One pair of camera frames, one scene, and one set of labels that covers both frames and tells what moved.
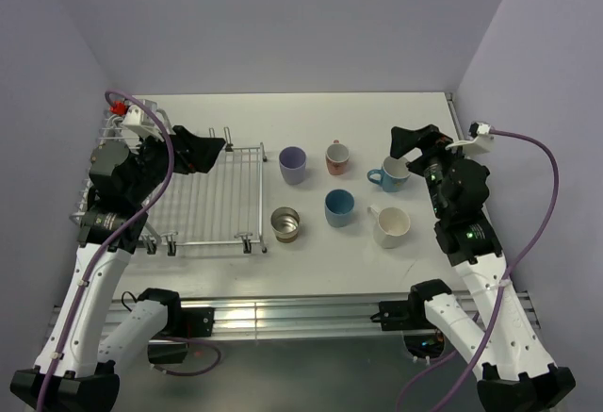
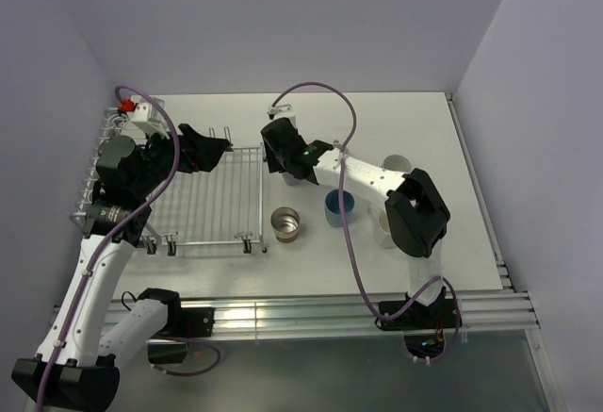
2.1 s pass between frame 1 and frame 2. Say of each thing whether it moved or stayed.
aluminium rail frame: stayed
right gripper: moved
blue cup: stayed
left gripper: stayed
